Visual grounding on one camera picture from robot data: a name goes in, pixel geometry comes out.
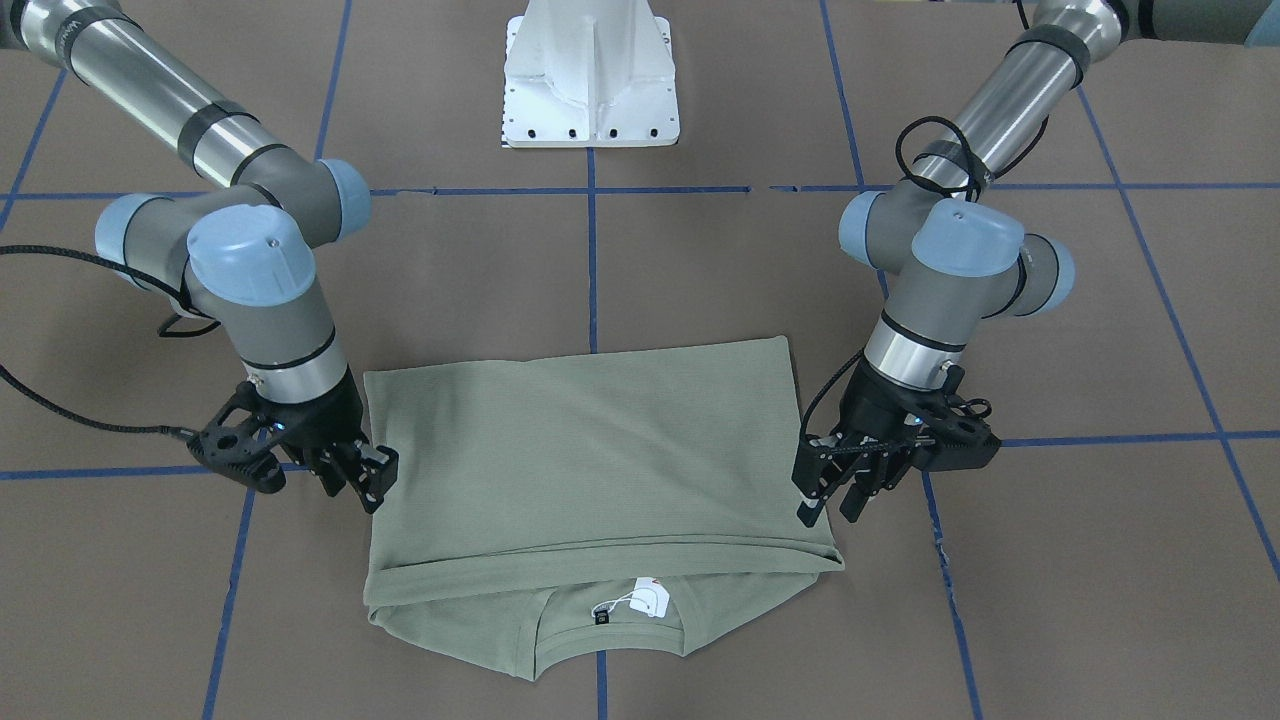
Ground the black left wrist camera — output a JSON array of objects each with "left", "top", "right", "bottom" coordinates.
[{"left": 911, "top": 363, "right": 1002, "bottom": 473}]

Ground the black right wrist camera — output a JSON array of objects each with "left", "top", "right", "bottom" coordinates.
[{"left": 186, "top": 380, "right": 285, "bottom": 495}]

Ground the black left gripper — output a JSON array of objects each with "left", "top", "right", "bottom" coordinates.
[{"left": 794, "top": 357, "right": 929, "bottom": 528}]

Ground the sage green long-sleeve shirt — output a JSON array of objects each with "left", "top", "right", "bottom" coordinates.
[{"left": 364, "top": 336, "right": 844, "bottom": 682}]

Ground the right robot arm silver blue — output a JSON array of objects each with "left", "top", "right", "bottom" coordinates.
[{"left": 3, "top": 1, "right": 398, "bottom": 512}]

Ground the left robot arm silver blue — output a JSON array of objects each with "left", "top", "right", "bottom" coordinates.
[{"left": 791, "top": 1, "right": 1277, "bottom": 527}]

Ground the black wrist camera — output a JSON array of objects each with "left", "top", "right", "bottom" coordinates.
[
  {"left": 186, "top": 380, "right": 285, "bottom": 495},
  {"left": 911, "top": 363, "right": 1002, "bottom": 473}
]

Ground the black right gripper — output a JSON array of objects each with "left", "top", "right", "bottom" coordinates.
[{"left": 244, "top": 372, "right": 401, "bottom": 515}]

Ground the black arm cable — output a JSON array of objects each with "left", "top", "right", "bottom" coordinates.
[
  {"left": 0, "top": 245, "right": 227, "bottom": 441},
  {"left": 800, "top": 115, "right": 1051, "bottom": 441}
]

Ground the white paper garment tag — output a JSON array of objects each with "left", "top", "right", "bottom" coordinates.
[{"left": 627, "top": 577, "right": 671, "bottom": 618}]

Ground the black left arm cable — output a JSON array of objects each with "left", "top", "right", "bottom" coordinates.
[{"left": 800, "top": 115, "right": 1051, "bottom": 441}]

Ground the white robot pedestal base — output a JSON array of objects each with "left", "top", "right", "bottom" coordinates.
[{"left": 500, "top": 1, "right": 681, "bottom": 149}]

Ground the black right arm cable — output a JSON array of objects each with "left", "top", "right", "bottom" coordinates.
[{"left": 0, "top": 245, "right": 227, "bottom": 441}]

